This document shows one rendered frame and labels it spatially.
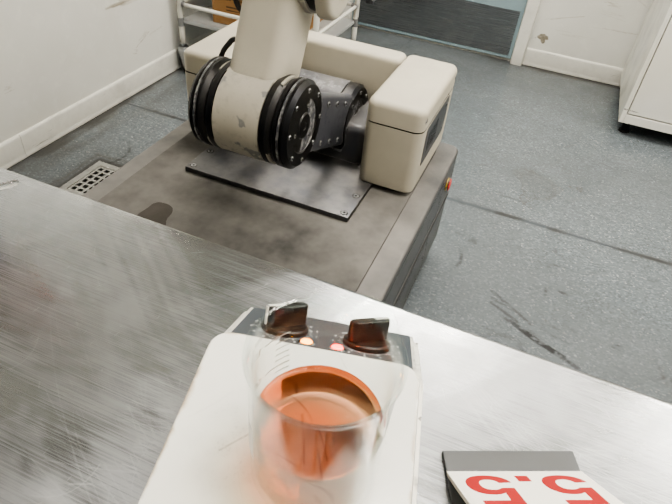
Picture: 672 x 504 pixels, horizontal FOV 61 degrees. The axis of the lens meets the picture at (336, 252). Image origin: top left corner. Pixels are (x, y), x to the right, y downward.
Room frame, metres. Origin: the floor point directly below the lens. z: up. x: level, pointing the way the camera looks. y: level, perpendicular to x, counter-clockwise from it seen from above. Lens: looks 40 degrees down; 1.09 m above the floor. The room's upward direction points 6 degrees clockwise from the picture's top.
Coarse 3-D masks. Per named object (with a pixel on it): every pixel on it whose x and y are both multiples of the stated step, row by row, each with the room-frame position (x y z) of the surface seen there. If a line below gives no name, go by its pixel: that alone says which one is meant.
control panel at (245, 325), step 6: (252, 312) 0.28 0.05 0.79; (258, 312) 0.28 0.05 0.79; (264, 312) 0.28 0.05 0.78; (246, 318) 0.26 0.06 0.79; (252, 318) 0.27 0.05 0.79; (258, 318) 0.27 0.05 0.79; (240, 324) 0.25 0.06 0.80; (246, 324) 0.25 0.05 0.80; (252, 324) 0.26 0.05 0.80; (234, 330) 0.24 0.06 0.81; (240, 330) 0.24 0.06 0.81; (246, 330) 0.24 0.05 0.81; (402, 336) 0.27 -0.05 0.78; (408, 336) 0.28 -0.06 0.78; (408, 342) 0.26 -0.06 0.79; (408, 348) 0.25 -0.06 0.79; (408, 354) 0.24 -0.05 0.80
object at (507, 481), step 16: (464, 480) 0.18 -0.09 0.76; (480, 480) 0.18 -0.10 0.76; (496, 480) 0.18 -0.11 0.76; (512, 480) 0.18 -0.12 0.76; (528, 480) 0.18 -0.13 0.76; (544, 480) 0.19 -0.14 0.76; (560, 480) 0.19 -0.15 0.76; (576, 480) 0.19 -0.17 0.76; (480, 496) 0.16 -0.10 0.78; (496, 496) 0.16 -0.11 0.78; (512, 496) 0.17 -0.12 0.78; (528, 496) 0.17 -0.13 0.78; (544, 496) 0.17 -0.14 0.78; (560, 496) 0.17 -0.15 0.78; (576, 496) 0.17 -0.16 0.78; (592, 496) 0.17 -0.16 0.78; (608, 496) 0.17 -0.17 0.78
